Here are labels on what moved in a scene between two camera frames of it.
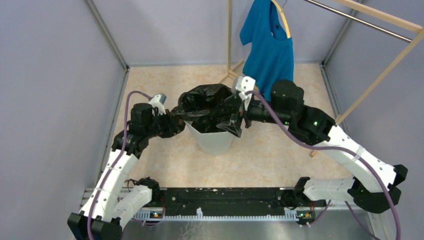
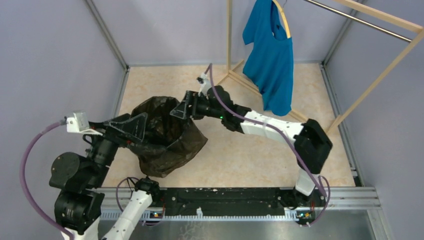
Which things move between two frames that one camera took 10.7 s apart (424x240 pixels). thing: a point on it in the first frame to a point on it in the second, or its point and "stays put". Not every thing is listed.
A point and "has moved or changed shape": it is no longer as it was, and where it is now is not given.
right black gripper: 246,113 to 184,111
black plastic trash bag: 211,108 has moved or changed shape
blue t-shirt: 268,53 stays put
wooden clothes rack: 414,27 stays put
